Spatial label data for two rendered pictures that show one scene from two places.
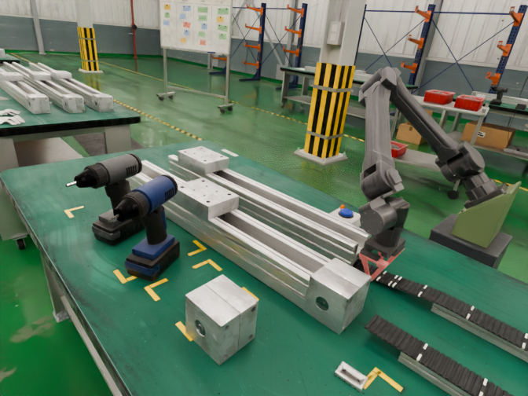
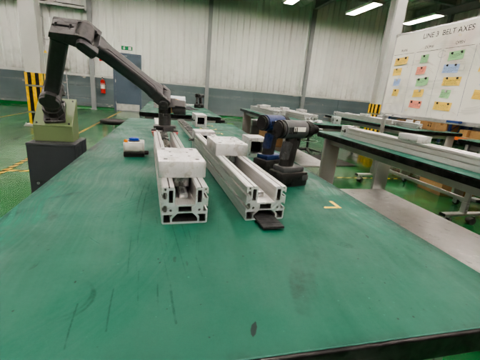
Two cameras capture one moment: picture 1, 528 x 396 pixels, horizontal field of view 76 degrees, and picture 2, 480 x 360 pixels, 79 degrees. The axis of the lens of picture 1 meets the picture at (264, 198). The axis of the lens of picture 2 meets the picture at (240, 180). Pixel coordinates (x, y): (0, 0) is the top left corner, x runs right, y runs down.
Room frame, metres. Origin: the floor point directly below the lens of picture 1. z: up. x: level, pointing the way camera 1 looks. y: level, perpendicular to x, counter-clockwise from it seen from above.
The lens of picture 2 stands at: (1.70, 0.76, 1.07)
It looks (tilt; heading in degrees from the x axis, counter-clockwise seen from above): 17 degrees down; 212
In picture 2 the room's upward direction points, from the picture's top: 5 degrees clockwise
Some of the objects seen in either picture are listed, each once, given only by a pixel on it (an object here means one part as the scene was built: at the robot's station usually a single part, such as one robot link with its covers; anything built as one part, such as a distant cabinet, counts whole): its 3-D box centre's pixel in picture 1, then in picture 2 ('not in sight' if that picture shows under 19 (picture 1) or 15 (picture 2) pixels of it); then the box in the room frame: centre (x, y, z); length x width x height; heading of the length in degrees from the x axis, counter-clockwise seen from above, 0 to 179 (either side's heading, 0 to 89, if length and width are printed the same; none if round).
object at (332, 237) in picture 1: (251, 199); (171, 161); (1.00, 0.04, 0.82); 0.80 x 0.10 x 0.09; 50
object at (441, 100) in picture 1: (423, 135); not in sight; (3.61, -1.63, 0.50); 1.03 x 0.55 x 1.01; 58
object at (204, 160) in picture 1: (203, 163); (178, 166); (1.16, 0.23, 0.87); 0.16 x 0.11 x 0.07; 50
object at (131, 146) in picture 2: (342, 223); (136, 147); (0.91, -0.25, 0.81); 0.10 x 0.08 x 0.06; 140
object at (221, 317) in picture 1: (225, 313); (251, 146); (0.48, 0.05, 0.83); 0.11 x 0.10 x 0.10; 140
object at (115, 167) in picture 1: (108, 202); (297, 153); (0.76, 0.40, 0.89); 0.20 x 0.08 x 0.22; 154
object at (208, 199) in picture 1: (205, 201); (226, 148); (0.85, 0.17, 0.87); 0.16 x 0.11 x 0.07; 50
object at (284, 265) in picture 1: (205, 216); (224, 162); (0.85, 0.17, 0.82); 0.80 x 0.10 x 0.09; 50
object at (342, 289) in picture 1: (339, 291); (201, 139); (0.58, -0.18, 0.83); 0.12 x 0.09 x 0.10; 140
